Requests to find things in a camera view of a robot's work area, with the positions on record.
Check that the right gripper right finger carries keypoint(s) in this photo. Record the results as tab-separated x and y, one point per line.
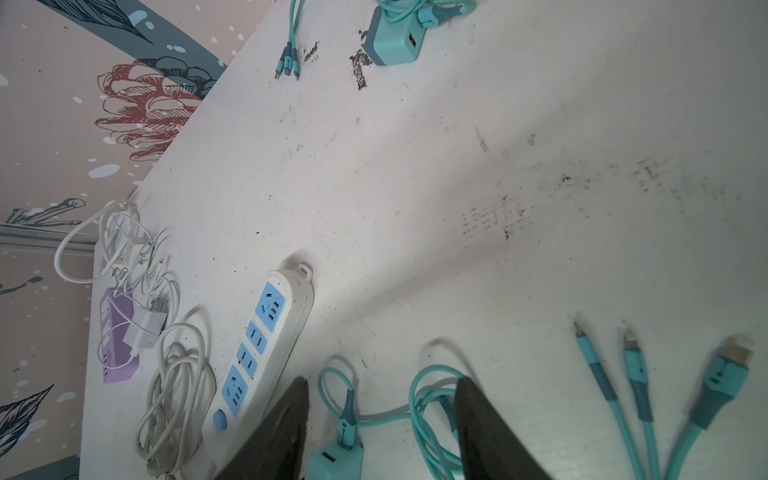
489	448

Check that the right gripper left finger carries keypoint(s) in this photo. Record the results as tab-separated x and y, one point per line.
274	449

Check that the teal charger with cable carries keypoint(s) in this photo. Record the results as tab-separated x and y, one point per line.
343	457

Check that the white blue power strip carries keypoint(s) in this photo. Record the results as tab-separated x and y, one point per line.
189	407

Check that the purple power strip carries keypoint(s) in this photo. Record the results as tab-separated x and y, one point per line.
118	362

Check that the white charger adapter with cable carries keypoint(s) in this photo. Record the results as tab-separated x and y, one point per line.
140	275

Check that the light green charger with cable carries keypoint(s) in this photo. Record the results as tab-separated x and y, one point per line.
395	35

